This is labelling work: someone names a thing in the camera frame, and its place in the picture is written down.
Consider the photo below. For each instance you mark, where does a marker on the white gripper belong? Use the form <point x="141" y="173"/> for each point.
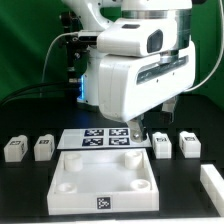
<point x="128" y="87"/>

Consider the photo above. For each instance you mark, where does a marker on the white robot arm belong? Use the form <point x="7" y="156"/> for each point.
<point x="98" y="15"/>

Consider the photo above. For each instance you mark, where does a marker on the white square tabletop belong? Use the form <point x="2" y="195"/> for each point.
<point x="103" y="181"/>

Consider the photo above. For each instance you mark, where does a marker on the white sheet with tags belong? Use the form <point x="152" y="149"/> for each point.
<point x="98" y="138"/>

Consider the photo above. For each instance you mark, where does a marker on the white obstacle bar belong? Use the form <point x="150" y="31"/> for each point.
<point x="213" y="183"/>

